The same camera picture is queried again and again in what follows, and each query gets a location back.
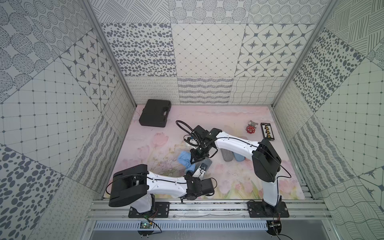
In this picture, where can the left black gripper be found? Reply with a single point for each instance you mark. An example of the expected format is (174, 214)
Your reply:
(197, 172)

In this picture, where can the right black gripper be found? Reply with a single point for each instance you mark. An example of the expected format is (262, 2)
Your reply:
(196, 157)

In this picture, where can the blue microfiber cloth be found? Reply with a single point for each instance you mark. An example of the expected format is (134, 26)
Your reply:
(185, 159)

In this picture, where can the blue eyeglass case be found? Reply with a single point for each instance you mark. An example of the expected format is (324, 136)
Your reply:
(239, 158)

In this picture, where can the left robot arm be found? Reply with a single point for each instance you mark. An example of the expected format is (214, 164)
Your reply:
(137, 187)

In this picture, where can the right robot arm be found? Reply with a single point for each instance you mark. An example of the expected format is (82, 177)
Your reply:
(266, 161)

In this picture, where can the black plastic tool case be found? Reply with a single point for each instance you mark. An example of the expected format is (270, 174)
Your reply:
(155, 113)

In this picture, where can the left controller board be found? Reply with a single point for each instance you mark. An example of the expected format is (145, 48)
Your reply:
(145, 229)

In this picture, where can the controller board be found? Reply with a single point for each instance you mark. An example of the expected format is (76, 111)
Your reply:
(274, 228)
(145, 229)

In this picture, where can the black box with figures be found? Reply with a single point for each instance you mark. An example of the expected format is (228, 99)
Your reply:
(267, 131)

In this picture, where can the right controller board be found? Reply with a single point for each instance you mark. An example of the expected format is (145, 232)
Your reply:
(274, 228)

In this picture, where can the white vent grille strip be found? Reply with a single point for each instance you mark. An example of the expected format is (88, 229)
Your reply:
(184, 225)

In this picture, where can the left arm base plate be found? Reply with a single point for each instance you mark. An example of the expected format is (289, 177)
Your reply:
(157, 209)

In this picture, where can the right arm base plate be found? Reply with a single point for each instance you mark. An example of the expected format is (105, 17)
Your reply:
(264, 210)

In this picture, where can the aluminium rail frame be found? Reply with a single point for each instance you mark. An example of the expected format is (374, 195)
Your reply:
(214, 210)

